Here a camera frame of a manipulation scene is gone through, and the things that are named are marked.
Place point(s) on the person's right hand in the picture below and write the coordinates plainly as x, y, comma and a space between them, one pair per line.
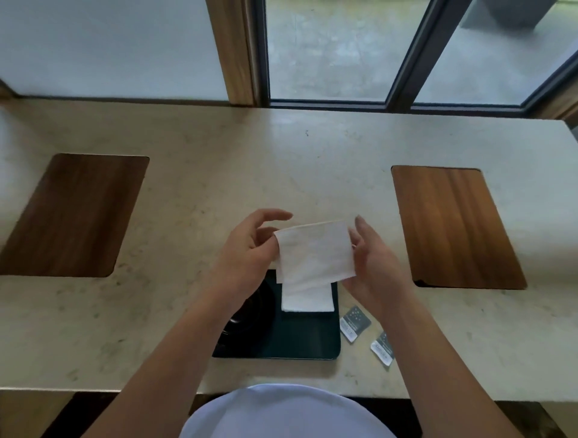
377, 270

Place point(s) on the person's left hand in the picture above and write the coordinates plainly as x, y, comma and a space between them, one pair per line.
241, 264

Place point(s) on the person's left thumb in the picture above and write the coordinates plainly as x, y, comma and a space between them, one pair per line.
267, 235

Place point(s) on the person's right thumb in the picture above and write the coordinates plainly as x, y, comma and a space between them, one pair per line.
353, 252

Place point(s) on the white paper napkin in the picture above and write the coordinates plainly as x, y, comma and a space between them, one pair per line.
308, 298
316, 252

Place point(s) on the person's left forearm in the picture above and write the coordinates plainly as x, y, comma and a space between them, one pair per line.
167, 361

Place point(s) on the person's right forearm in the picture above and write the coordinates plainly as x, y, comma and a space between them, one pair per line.
433, 365

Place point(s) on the folded white paper napkin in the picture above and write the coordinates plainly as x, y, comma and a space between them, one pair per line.
308, 298

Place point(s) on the grey and white sachet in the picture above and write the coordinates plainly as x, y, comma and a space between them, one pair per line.
355, 324
384, 349

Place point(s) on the dark green tray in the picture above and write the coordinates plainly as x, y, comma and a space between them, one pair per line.
293, 336

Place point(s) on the white shirt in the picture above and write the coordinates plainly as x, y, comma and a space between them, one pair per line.
286, 413

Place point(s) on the grey concrete planter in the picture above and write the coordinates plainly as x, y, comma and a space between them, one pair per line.
508, 12

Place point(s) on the wooden window post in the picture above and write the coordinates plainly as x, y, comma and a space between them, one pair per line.
232, 49

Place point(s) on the dark metal window frame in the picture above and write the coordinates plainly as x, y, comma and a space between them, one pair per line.
408, 58

